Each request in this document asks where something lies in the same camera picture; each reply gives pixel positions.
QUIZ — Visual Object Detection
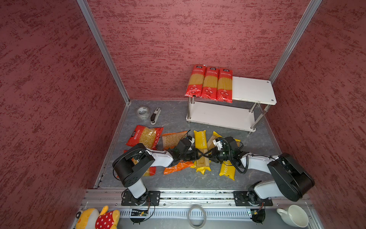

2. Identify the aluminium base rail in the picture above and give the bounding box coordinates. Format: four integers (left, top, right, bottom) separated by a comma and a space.
79, 188, 315, 221

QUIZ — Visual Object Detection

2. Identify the clear packing tape roll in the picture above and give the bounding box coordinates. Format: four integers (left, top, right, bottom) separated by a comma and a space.
136, 106, 151, 120

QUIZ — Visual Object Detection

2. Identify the red fusilli bag lower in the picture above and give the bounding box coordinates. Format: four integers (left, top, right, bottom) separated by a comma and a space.
131, 153, 156, 177

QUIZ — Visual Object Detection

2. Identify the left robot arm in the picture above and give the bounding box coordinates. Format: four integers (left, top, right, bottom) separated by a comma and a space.
112, 136, 198, 205

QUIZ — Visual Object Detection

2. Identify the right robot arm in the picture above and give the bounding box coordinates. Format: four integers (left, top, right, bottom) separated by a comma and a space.
208, 137, 315, 206

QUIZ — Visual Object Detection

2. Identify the white two-tier shelf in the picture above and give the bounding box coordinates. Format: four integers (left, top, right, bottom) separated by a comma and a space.
186, 76, 276, 133

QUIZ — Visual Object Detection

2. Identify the yellow spaghetti bag crosswise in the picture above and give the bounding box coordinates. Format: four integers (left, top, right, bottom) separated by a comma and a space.
192, 130, 211, 175

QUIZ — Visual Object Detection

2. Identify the yellow spaghetti bag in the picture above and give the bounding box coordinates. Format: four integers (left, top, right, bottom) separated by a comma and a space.
207, 131, 222, 151
219, 137, 242, 181

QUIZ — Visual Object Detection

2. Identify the red fusilli bag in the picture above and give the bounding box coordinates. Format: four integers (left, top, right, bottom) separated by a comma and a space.
131, 153, 156, 177
126, 125, 164, 149

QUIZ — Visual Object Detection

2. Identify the yellow plush toy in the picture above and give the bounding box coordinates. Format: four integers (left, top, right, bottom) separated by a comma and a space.
74, 206, 121, 229

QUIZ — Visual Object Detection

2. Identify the orange macaroni bag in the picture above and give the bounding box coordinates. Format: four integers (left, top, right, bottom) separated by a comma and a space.
162, 131, 194, 175

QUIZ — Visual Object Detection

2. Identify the white ceramic cup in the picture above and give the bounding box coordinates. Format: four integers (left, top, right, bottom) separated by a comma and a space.
276, 205, 309, 228

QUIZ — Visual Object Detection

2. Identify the red fusilli bag upper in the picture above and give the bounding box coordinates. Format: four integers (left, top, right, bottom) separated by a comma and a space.
126, 125, 164, 149

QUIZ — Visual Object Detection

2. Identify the red spaghetti bag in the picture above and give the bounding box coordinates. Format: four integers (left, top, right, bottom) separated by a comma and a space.
216, 68, 233, 103
185, 65, 207, 97
200, 67, 219, 101

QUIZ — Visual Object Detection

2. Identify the grey ring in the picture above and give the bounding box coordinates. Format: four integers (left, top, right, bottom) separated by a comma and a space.
187, 204, 207, 229

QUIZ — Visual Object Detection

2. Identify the black white stapler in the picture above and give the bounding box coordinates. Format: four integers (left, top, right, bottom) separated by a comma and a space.
150, 107, 161, 125

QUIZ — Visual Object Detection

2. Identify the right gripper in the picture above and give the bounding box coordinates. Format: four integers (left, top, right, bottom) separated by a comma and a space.
202, 147, 232, 164

